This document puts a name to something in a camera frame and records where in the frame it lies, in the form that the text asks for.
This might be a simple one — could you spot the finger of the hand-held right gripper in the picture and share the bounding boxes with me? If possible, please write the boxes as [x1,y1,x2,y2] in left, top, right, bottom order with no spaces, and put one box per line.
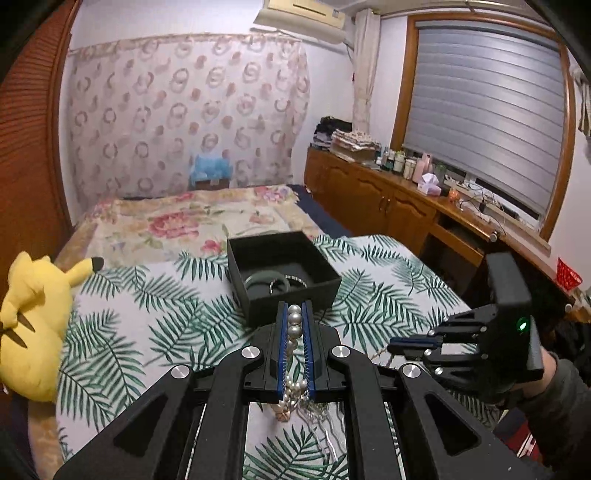
[390,347,491,389]
[389,307,499,348]

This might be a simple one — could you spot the dark folded clothes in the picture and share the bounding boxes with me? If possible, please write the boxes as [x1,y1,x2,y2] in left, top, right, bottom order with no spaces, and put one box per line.
[315,116,355,149]

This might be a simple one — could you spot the person's right forearm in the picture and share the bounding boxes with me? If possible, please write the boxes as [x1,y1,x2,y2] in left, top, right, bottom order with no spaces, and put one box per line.
[508,351,591,472]

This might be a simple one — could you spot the blue plush toy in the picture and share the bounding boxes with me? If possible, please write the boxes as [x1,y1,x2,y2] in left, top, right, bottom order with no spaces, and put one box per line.
[188,152,234,185]

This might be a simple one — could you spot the ring patterned curtain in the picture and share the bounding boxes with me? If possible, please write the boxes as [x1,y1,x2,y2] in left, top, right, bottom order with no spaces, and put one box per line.
[67,32,311,210]

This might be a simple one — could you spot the brown slatted wardrobe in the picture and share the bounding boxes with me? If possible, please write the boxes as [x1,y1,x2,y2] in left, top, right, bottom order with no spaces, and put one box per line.
[0,0,84,296]

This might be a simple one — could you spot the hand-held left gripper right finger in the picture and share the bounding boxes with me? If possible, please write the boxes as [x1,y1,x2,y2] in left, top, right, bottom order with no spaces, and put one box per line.
[302,301,555,480]

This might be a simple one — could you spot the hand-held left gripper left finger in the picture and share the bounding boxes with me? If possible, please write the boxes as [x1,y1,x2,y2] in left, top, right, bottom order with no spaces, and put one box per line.
[53,301,290,480]

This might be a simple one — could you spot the green jade bangle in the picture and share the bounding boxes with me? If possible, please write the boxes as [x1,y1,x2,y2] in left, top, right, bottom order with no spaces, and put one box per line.
[245,273,289,296]

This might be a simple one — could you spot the yellow plush toy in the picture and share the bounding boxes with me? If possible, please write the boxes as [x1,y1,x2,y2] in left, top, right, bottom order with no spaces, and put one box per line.
[0,251,105,402]

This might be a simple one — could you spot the floral blanket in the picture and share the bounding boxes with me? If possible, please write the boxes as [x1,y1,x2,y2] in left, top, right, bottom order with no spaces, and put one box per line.
[55,185,324,269]

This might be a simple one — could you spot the black jewelry box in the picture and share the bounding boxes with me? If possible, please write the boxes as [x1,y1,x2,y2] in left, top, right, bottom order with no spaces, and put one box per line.
[226,231,342,328]

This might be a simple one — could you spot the wooden window frame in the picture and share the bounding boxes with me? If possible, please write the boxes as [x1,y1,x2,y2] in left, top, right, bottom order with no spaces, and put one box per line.
[390,14,578,241]

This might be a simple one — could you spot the hanging pale cloth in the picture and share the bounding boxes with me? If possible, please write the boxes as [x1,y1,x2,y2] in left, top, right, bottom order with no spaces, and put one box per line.
[570,65,591,137]

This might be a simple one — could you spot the grey window blind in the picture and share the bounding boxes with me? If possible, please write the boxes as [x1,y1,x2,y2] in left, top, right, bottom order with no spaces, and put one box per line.
[402,18,566,217]

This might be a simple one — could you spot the pearl necklace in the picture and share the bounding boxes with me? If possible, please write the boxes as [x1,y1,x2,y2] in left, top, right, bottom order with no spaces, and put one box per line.
[274,305,319,423]

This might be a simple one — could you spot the navy bed sheet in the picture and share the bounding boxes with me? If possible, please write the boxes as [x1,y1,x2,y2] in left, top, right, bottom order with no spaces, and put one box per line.
[286,184,356,238]

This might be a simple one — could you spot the cream air conditioner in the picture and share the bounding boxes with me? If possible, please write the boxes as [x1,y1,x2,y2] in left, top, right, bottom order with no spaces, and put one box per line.
[253,0,356,47]

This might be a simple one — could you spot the long wooden cabinet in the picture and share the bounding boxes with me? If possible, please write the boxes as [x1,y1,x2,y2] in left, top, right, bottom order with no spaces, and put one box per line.
[304,145,591,324]

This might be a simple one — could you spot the row of cosmetic bottles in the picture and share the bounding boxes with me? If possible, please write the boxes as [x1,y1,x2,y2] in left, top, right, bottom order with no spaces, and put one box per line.
[376,148,446,183]

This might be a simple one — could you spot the beige window curtain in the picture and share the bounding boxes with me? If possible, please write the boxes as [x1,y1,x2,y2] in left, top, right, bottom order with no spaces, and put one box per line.
[348,9,384,134]

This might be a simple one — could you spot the white power strip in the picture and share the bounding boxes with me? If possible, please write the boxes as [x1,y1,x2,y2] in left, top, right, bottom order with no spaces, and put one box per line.
[478,198,541,228]

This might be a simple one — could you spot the silver chain necklace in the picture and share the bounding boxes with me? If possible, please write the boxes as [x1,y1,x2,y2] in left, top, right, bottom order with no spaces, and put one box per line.
[300,401,349,462]

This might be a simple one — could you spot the red basket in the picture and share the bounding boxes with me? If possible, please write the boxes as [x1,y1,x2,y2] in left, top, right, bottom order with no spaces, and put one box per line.
[556,257,583,291]

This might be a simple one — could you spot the green leaf print cloth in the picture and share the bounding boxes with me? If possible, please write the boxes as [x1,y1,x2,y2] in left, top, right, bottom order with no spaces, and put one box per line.
[55,234,504,480]

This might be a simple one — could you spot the patterned folded cloth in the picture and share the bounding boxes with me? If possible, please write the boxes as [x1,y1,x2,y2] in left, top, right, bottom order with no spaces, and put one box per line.
[330,129,384,162]

